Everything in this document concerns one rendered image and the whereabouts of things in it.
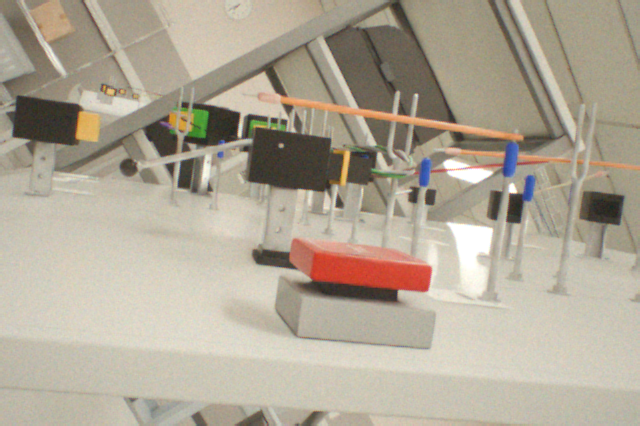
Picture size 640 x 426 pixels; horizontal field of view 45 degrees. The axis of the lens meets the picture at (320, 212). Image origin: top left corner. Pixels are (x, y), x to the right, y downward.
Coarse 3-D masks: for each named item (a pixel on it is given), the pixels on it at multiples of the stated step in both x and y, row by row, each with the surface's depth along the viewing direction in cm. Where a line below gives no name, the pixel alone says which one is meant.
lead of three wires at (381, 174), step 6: (402, 156) 65; (408, 156) 65; (408, 162) 63; (408, 168) 61; (414, 168) 61; (372, 174) 58; (378, 174) 59; (384, 174) 59; (390, 174) 59; (396, 174) 59; (402, 174) 60; (408, 174) 60
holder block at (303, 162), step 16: (256, 128) 55; (256, 144) 55; (272, 144) 55; (288, 144) 55; (304, 144) 55; (320, 144) 55; (256, 160) 55; (272, 160) 55; (288, 160) 55; (304, 160) 55; (320, 160) 55; (256, 176) 55; (272, 176) 55; (288, 176) 55; (304, 176) 55; (320, 176) 56
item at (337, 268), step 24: (312, 240) 34; (312, 264) 30; (336, 264) 30; (360, 264) 30; (384, 264) 30; (408, 264) 31; (336, 288) 31; (360, 288) 31; (384, 288) 31; (408, 288) 31
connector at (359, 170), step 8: (336, 160) 56; (352, 160) 57; (360, 160) 57; (368, 160) 57; (328, 168) 56; (336, 168) 56; (352, 168) 57; (360, 168) 57; (368, 168) 57; (328, 176) 56; (336, 176) 56; (352, 176) 57; (360, 176) 57; (368, 176) 57; (360, 184) 57
